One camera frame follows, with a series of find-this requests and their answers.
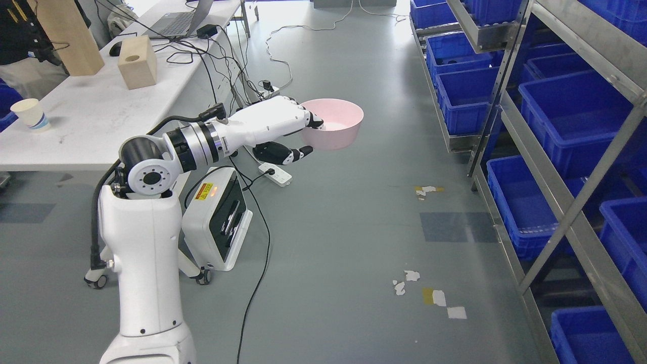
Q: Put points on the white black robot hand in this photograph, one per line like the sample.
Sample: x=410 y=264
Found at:
x=260 y=125

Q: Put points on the pink plastic bowl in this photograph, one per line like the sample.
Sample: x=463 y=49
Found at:
x=341 y=123

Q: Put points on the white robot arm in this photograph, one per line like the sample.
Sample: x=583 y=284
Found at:
x=139 y=220

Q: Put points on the steel shelf rack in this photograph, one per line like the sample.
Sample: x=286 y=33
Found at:
x=549 y=99

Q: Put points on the white power strip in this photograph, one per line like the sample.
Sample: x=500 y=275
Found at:
x=276 y=174

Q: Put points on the white power station box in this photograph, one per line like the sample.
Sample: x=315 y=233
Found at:
x=216 y=220

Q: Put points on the white desk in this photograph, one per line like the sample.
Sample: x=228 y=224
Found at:
x=91 y=116

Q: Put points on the grey laptop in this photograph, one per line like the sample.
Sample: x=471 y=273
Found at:
x=179 y=24

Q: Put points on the small wooden block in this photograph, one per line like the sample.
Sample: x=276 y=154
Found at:
x=137 y=62

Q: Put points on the tall wooden block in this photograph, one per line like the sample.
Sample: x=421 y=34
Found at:
x=63 y=23

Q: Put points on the paper cup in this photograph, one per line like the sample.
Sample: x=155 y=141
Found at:
x=29 y=111

